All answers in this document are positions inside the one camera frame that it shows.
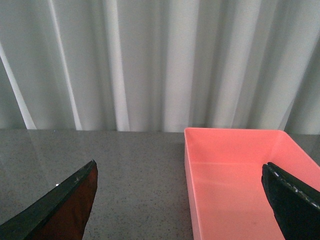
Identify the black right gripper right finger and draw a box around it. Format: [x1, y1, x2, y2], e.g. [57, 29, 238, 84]
[261, 162, 320, 240]

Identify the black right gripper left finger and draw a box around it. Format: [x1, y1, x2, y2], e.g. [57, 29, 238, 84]
[0, 160, 98, 240]

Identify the pink plastic bin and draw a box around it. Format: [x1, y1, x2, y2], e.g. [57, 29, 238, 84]
[184, 127, 320, 240]

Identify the white pleated curtain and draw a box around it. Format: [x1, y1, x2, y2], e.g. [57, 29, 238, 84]
[0, 0, 320, 134]

